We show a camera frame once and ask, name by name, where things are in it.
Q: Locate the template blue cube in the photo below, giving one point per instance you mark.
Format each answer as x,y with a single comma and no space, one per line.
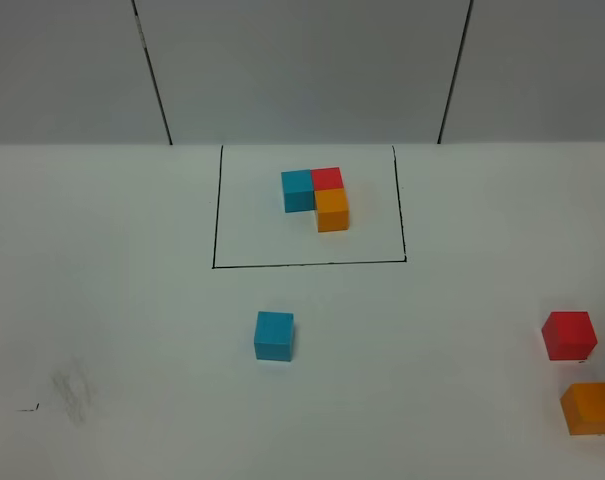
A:
298,191

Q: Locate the template orange cube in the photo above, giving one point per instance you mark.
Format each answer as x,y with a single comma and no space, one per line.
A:
332,210

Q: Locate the template red cube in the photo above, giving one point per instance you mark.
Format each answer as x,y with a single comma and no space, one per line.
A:
327,178

